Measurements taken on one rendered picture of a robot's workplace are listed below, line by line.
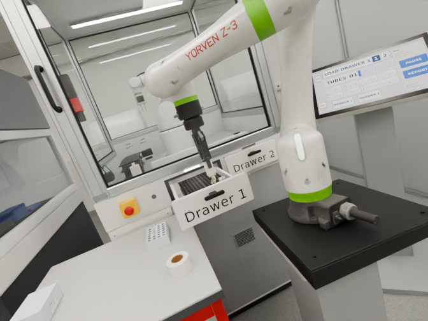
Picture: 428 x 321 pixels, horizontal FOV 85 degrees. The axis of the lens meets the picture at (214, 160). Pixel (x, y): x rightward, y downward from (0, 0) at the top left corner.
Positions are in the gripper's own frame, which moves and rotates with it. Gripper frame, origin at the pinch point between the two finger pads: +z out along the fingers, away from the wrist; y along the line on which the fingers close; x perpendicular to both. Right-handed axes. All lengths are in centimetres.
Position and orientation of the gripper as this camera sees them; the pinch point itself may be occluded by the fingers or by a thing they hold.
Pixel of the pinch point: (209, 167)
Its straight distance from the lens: 93.1
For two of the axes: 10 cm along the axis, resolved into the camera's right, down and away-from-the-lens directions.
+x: 9.1, -3.6, 2.1
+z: 3.1, 9.2, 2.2
